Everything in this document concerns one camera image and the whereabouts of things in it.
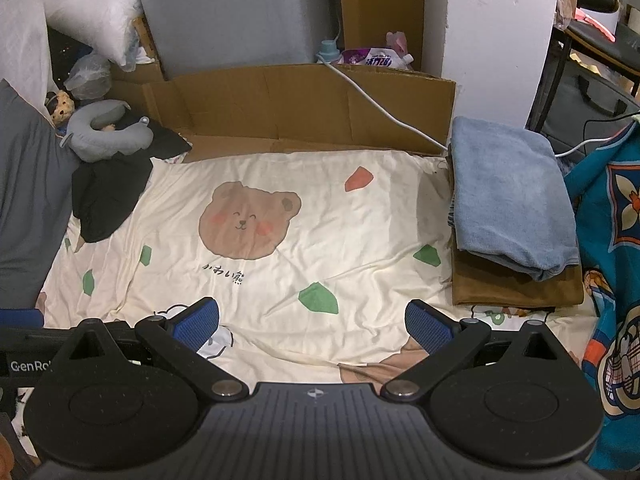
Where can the black cloth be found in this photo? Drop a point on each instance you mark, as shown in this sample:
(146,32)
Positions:
(105,195)

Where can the pink plastic item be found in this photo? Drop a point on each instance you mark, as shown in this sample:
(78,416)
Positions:
(600,25)

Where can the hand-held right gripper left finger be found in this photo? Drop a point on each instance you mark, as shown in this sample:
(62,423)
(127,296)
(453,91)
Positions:
(197,325)

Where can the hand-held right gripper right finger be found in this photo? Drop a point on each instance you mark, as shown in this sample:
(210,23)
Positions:
(430,327)

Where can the small plush doll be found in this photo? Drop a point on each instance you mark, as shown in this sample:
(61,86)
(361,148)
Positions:
(61,107)

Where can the black office chair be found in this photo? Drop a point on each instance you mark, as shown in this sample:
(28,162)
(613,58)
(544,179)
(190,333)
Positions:
(600,45)

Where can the cream bear print bed sheet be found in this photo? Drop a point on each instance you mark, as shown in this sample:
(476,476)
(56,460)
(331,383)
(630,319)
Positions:
(325,240)

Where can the light blue bottle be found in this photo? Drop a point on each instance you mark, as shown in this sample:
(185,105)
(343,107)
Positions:
(327,51)

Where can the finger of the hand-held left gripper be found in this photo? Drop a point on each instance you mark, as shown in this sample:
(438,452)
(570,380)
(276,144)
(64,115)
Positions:
(20,318)

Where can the purple refill pouch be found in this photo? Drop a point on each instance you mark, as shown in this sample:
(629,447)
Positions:
(375,59)

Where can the tall brown cardboard box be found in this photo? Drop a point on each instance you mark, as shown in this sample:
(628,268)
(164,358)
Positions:
(380,0)

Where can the clear plastic bag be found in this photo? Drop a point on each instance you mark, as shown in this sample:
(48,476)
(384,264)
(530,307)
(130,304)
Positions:
(87,77)

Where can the flattened brown cardboard box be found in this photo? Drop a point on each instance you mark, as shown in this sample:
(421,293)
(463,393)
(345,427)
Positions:
(280,100)

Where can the light blue denim pants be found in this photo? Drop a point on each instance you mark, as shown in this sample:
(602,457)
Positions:
(505,195)

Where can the white pillow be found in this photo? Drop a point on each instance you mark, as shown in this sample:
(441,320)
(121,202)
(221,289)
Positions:
(90,10)

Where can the grey quilted cushion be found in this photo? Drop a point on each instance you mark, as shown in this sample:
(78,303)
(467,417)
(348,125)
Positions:
(30,210)

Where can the blue patterned blanket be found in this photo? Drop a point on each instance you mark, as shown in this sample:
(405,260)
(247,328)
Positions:
(615,280)

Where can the pink packet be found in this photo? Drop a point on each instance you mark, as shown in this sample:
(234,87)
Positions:
(397,42)

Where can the folded brown pants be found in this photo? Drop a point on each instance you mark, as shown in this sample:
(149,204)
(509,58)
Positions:
(500,287)

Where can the grey neck pillow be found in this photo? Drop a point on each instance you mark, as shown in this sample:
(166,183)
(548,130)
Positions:
(100,145)

